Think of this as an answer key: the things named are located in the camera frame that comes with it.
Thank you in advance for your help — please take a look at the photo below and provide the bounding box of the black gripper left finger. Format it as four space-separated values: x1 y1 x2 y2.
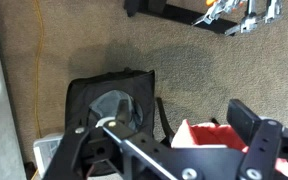
43 99 248 180

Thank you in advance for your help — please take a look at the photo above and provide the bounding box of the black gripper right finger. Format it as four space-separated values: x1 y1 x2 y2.
226 98 288 180

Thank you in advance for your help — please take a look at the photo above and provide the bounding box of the grey orange clamp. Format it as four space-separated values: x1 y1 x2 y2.
223 0 269 37
191 0 249 27
263 0 284 25

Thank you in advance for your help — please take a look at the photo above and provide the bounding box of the red t-shirt white print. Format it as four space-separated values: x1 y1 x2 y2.
170 118 288 180

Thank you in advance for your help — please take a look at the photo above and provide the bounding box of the black laundry bag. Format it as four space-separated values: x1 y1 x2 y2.
64 67 176 176

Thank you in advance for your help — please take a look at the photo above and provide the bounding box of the yellow cable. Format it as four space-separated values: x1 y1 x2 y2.
32 0 46 139

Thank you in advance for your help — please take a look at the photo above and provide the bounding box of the clear plastic bin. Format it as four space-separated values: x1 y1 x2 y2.
32 132 66 179

